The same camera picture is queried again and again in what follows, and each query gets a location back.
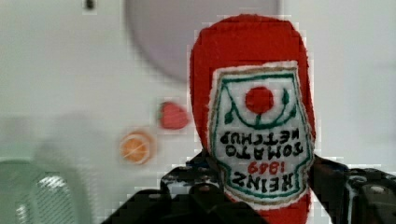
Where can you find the orange slice toy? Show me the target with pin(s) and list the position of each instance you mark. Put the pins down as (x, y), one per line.
(138, 147)

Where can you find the red plush ketchup bottle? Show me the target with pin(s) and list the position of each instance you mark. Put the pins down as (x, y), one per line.
(252, 108)

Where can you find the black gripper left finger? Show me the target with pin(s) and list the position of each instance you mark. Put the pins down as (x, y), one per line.
(189, 194)

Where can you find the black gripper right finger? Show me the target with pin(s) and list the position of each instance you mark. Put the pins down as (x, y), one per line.
(354, 196)

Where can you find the red strawberry near orange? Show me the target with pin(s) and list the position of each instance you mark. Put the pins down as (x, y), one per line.
(173, 116)

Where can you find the round grey plate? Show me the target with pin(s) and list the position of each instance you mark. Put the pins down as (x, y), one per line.
(165, 30)

